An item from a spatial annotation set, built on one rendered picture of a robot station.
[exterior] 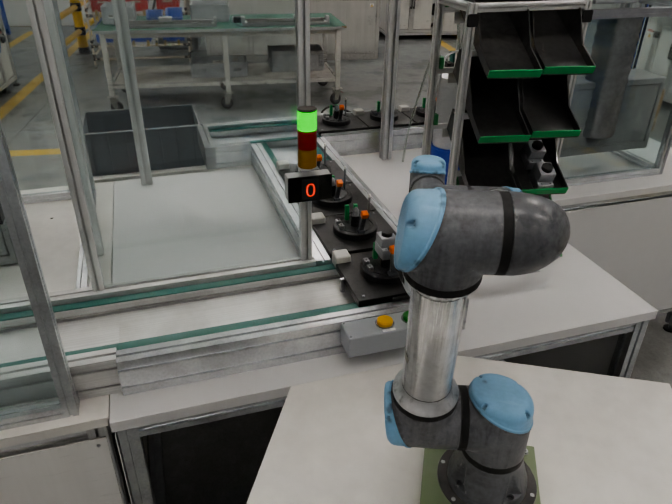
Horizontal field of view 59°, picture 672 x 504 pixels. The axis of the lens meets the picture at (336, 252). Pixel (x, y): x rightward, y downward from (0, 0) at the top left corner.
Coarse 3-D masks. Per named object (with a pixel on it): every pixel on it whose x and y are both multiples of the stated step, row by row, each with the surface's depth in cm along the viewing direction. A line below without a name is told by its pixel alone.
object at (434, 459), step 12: (432, 456) 121; (444, 456) 121; (528, 456) 121; (432, 468) 118; (444, 468) 118; (528, 468) 118; (432, 480) 116; (444, 480) 116; (528, 480) 116; (432, 492) 114; (444, 492) 113; (528, 492) 113
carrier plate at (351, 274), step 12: (360, 252) 176; (372, 252) 176; (336, 264) 170; (348, 264) 170; (348, 276) 164; (360, 276) 164; (348, 288) 161; (360, 288) 159; (372, 288) 159; (384, 288) 159; (396, 288) 159; (360, 300) 154; (372, 300) 155; (384, 300) 156
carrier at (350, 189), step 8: (344, 168) 207; (344, 176) 208; (344, 184) 210; (352, 184) 219; (344, 192) 208; (352, 192) 213; (360, 192) 213; (320, 200) 202; (328, 200) 203; (336, 200) 202; (344, 200) 202; (352, 200) 207; (360, 200) 207; (312, 208) 201; (320, 208) 201; (328, 208) 201; (336, 208) 201; (344, 208) 202; (352, 208) 202; (360, 208) 202
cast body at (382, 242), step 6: (378, 234) 161; (384, 234) 160; (390, 234) 160; (378, 240) 162; (384, 240) 159; (390, 240) 160; (378, 246) 162; (384, 246) 160; (378, 252) 163; (384, 252) 160; (384, 258) 161
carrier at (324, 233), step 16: (368, 208) 189; (320, 224) 191; (336, 224) 186; (352, 224) 185; (368, 224) 187; (384, 224) 192; (320, 240) 183; (336, 240) 182; (352, 240) 182; (368, 240) 182
